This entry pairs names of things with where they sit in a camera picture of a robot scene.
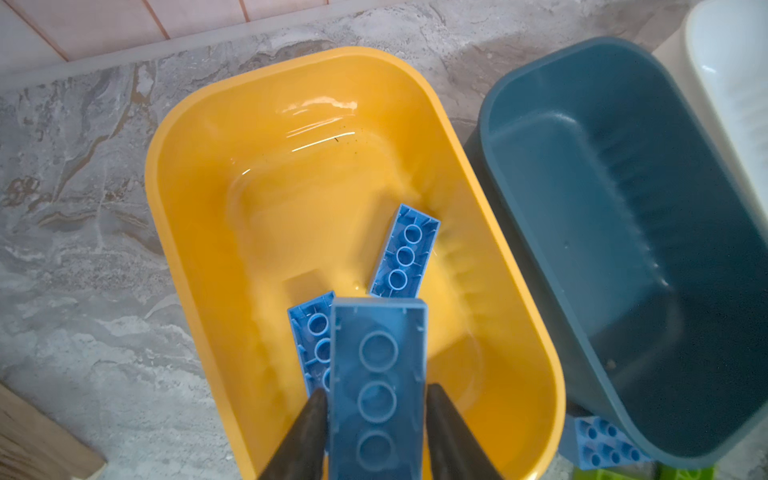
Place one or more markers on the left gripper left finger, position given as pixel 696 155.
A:
pixel 301 453

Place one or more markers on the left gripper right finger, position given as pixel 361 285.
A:
pixel 454 451

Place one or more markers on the blue lego brick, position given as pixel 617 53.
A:
pixel 377 388
pixel 591 442
pixel 311 328
pixel 405 254

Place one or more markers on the green lego brick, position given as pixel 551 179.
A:
pixel 614 474
pixel 671 473

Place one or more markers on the purple paperback book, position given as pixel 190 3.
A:
pixel 35 447

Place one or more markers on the yellow plastic bin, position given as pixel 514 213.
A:
pixel 278 185

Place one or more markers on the teal plastic bin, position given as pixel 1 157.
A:
pixel 648 270

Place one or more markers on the white plastic bin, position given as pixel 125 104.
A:
pixel 718 59

